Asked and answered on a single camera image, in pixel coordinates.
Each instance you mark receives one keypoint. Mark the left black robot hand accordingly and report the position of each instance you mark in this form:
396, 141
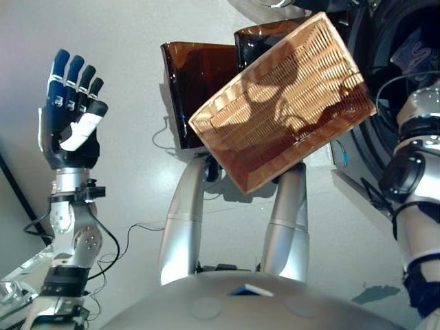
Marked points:
72, 137

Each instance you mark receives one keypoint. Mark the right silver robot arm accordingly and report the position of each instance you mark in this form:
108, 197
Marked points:
419, 178

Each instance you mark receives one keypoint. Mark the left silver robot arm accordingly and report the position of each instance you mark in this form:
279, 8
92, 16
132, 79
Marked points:
68, 240

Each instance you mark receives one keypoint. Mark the grey front-load washing machine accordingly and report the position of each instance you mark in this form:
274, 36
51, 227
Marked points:
385, 51

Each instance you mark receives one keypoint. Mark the left silver robot leg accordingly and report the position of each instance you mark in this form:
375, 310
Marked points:
182, 227

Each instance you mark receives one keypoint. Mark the silver robot leg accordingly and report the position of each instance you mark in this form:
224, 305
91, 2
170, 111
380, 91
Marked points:
182, 227
288, 227

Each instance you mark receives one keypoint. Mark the crumpled clear plastic sheet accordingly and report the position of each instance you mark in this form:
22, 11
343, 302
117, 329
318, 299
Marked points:
20, 275

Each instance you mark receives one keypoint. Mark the wicker laundry basket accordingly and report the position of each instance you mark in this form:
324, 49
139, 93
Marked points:
275, 113

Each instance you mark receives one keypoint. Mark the round glass washer door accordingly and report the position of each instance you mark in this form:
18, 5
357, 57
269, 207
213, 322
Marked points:
261, 7

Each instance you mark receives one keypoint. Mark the right silver robot leg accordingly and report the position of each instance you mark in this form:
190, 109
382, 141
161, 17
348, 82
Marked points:
288, 227

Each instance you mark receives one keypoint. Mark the silver robot torso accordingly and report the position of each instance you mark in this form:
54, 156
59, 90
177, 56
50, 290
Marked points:
240, 309

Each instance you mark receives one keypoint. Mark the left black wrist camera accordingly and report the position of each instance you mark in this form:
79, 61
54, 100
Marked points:
91, 192

